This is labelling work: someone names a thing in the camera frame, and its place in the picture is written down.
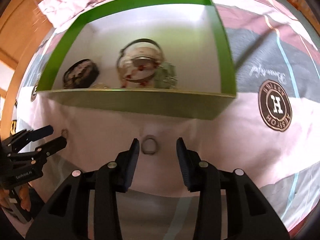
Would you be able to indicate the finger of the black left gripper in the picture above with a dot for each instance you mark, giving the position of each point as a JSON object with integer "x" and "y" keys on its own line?
{"x": 19, "y": 140}
{"x": 47, "y": 147}

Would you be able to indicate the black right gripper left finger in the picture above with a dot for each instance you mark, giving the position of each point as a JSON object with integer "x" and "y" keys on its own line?
{"x": 65, "y": 214}

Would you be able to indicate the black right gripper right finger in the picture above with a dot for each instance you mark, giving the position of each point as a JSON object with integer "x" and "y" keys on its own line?
{"x": 249, "y": 214}

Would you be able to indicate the wooden headboard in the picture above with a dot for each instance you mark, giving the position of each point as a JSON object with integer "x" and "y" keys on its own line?
{"x": 23, "y": 28}

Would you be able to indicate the green cardboard box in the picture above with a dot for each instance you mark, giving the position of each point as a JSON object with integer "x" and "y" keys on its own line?
{"x": 108, "y": 56}

